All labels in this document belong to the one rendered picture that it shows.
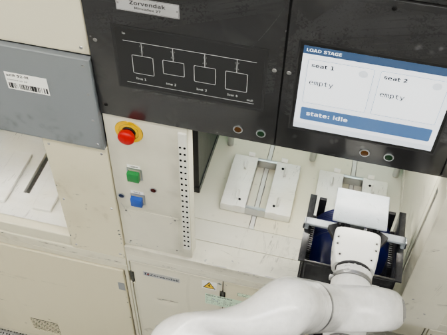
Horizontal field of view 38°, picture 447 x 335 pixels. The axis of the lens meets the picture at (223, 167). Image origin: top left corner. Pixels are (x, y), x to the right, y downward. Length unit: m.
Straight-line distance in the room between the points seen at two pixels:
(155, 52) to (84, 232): 0.76
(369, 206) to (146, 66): 0.59
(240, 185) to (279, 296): 1.02
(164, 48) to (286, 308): 0.58
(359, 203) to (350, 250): 0.14
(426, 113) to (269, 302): 0.52
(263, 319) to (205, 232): 0.96
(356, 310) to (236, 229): 0.77
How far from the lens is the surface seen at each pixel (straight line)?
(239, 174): 1.99
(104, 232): 1.86
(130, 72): 1.36
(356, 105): 1.28
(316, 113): 1.31
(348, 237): 1.43
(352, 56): 1.21
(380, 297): 1.24
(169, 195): 1.63
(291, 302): 0.97
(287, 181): 1.99
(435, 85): 1.24
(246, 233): 1.90
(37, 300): 2.39
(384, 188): 2.03
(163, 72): 1.33
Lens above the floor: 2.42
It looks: 49 degrees down
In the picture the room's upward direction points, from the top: 2 degrees clockwise
